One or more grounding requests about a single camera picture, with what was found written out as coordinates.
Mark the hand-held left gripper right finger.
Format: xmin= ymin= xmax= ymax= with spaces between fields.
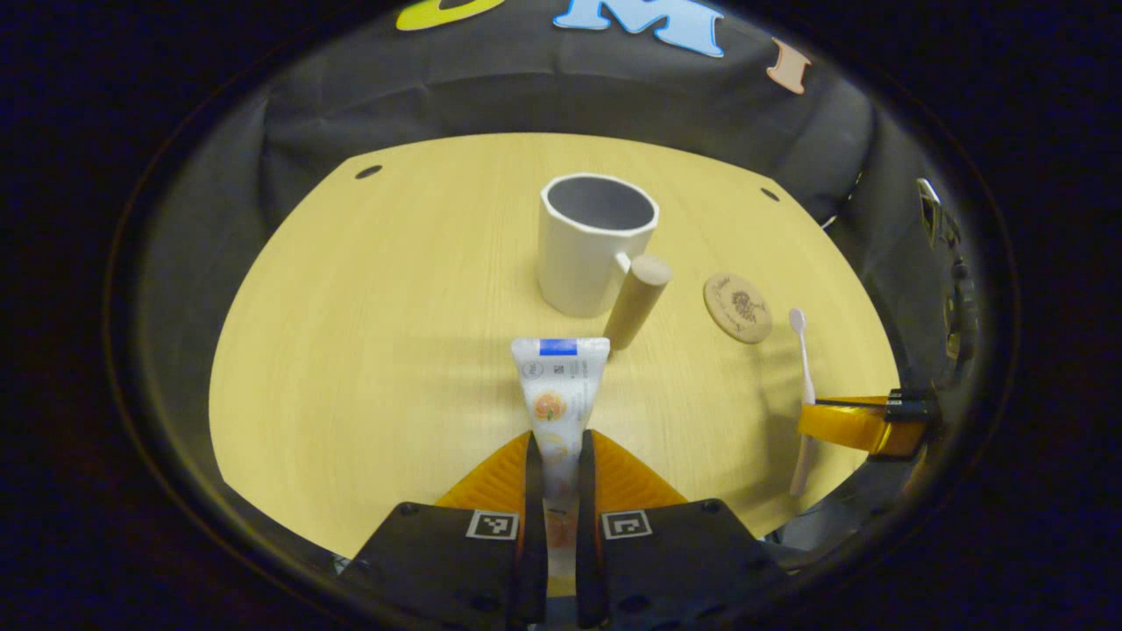
xmin=574 ymin=429 xmax=790 ymax=628

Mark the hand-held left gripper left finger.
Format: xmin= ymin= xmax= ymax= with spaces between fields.
xmin=337 ymin=429 xmax=549 ymax=627

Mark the pale pink toothbrush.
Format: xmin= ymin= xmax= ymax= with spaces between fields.
xmin=787 ymin=307 xmax=818 ymax=498

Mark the white toothpaste tube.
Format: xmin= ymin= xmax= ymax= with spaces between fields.
xmin=511 ymin=337 xmax=612 ymax=597

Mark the round wooden coaster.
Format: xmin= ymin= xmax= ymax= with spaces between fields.
xmin=703 ymin=272 xmax=774 ymax=344

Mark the white cup with wooden handle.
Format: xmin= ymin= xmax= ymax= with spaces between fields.
xmin=536 ymin=173 xmax=673 ymax=351

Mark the black backdrop cloth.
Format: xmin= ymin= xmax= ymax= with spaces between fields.
xmin=131 ymin=0 xmax=983 ymax=527

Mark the white cable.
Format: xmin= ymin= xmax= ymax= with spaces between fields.
xmin=822 ymin=171 xmax=864 ymax=230

